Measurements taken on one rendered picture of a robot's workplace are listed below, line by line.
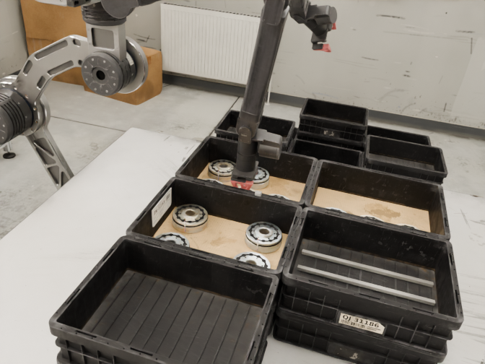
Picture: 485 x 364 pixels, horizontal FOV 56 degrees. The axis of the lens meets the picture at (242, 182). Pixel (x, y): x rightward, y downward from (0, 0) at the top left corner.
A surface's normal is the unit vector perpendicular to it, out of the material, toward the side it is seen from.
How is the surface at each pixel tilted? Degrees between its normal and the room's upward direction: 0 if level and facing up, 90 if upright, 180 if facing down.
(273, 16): 104
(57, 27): 91
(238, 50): 90
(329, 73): 90
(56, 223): 0
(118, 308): 0
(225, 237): 0
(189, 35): 90
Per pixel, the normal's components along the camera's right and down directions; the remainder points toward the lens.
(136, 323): 0.08, -0.84
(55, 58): -0.26, 0.50
